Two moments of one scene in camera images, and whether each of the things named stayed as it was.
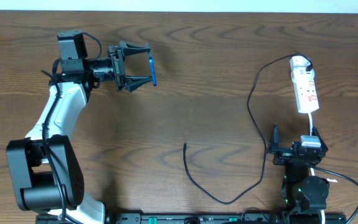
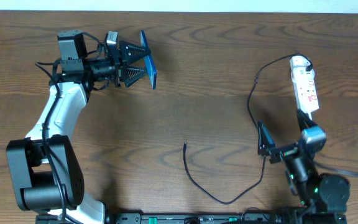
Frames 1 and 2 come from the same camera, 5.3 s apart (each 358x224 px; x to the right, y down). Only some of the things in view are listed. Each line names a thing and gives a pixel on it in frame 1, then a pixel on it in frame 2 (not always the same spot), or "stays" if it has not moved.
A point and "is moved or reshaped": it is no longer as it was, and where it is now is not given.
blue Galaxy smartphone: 153,71 is moved or reshaped
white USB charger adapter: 299,74 stays
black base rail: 204,218 stays
